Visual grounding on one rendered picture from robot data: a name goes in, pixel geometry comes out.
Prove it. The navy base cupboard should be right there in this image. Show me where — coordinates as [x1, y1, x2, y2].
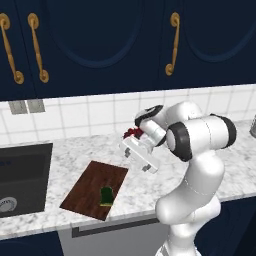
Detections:
[194, 195, 256, 256]
[0, 230, 65, 256]

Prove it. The dark dishwasher handle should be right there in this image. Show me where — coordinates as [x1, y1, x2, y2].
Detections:
[71, 217, 162, 239]

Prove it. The dark wooden cutting board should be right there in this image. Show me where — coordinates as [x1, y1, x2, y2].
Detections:
[59, 160, 130, 222]

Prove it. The green sponge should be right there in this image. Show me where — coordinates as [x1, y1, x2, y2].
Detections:
[99, 186, 115, 207]

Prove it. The black sink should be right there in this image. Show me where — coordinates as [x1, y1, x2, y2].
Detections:
[0, 142, 54, 220]

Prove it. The brass cupboard handle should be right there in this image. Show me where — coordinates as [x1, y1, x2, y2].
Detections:
[164, 11, 181, 77]
[0, 12, 25, 85]
[27, 12, 50, 84]

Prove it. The navy cupboard door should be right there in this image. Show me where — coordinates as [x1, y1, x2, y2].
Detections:
[157, 0, 256, 91]
[0, 0, 37, 102]
[14, 0, 163, 100]

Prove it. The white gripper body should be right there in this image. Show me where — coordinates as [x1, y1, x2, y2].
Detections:
[118, 135, 161, 175]

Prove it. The dark red round object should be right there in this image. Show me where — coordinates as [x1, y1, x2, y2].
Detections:
[122, 126, 145, 141]

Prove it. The grey dishwasher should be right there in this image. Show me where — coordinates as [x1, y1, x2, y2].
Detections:
[57, 217, 173, 256]

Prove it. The grey wall outlet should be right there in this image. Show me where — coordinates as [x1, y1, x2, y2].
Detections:
[26, 98, 46, 115]
[7, 99, 29, 116]

